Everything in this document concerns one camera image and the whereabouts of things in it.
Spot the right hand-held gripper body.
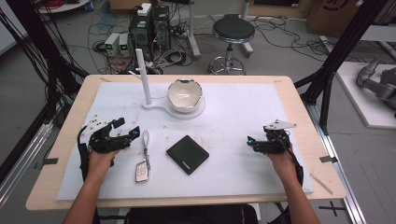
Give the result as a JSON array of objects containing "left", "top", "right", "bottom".
[{"left": 253, "top": 119, "right": 298, "bottom": 155}]

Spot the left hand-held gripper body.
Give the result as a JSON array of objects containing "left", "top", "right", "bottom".
[{"left": 82, "top": 114, "right": 133, "bottom": 154}]

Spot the car key with strap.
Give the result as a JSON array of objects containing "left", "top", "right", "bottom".
[{"left": 134, "top": 129, "right": 152, "bottom": 184}]

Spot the person's left hand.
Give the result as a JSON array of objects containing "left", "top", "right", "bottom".
[{"left": 87, "top": 148, "right": 121, "bottom": 185}]

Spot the person's right hand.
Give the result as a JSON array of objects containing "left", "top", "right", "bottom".
[{"left": 266, "top": 143, "right": 299, "bottom": 185}]

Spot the white table mat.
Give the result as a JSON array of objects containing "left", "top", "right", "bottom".
[{"left": 55, "top": 80, "right": 315, "bottom": 202}]

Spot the white stand with pole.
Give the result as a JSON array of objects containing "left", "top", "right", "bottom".
[{"left": 127, "top": 48, "right": 206, "bottom": 121}]

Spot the black tape strip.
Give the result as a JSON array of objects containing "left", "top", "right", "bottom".
[
  {"left": 33, "top": 157, "right": 60, "bottom": 171},
  {"left": 318, "top": 155, "right": 339, "bottom": 164}
]

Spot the black wallet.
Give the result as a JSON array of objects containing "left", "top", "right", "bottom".
[{"left": 165, "top": 134, "right": 210, "bottom": 176}]

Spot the wooden table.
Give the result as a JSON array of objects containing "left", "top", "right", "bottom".
[{"left": 24, "top": 74, "right": 347, "bottom": 212}]

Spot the thin wooden stick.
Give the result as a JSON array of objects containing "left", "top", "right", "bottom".
[{"left": 309, "top": 173, "right": 334, "bottom": 196}]

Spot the white shell-shaped bowl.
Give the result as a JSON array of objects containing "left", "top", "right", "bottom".
[{"left": 166, "top": 77, "right": 205, "bottom": 114}]

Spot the grey power supply unit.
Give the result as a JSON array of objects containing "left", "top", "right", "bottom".
[
  {"left": 118, "top": 33, "right": 131, "bottom": 58},
  {"left": 104, "top": 32, "right": 121, "bottom": 58}
]

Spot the black computer tower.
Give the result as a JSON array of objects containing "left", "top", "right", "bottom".
[
  {"left": 151, "top": 5, "right": 172, "bottom": 51},
  {"left": 128, "top": 3, "right": 154, "bottom": 62}
]

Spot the white platform board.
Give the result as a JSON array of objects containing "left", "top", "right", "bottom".
[{"left": 335, "top": 61, "right": 396, "bottom": 131}]

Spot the person's lap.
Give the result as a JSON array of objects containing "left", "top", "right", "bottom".
[{"left": 123, "top": 203, "right": 260, "bottom": 224}]

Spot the black round stool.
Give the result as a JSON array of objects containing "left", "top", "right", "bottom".
[{"left": 207, "top": 13, "right": 257, "bottom": 77}]

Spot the white table leg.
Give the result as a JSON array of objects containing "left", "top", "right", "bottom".
[{"left": 186, "top": 0, "right": 203, "bottom": 61}]

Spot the cardboard box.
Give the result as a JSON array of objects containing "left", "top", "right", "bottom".
[{"left": 305, "top": 0, "right": 396, "bottom": 39}]

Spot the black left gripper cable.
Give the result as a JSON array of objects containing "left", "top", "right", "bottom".
[{"left": 77, "top": 125, "right": 92, "bottom": 182}]

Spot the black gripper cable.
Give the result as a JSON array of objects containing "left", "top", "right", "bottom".
[
  {"left": 77, "top": 125, "right": 92, "bottom": 182},
  {"left": 273, "top": 130, "right": 305, "bottom": 188}
]

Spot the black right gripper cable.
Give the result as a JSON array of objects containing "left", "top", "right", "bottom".
[{"left": 273, "top": 130, "right": 305, "bottom": 188}]

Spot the aluminium rail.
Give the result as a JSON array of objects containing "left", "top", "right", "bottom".
[
  {"left": 303, "top": 101, "right": 369, "bottom": 224},
  {"left": 0, "top": 121, "right": 54, "bottom": 208}
]

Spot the black frame strut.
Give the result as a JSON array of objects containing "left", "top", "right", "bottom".
[
  {"left": 0, "top": 0, "right": 90, "bottom": 185},
  {"left": 293, "top": 0, "right": 390, "bottom": 136}
]

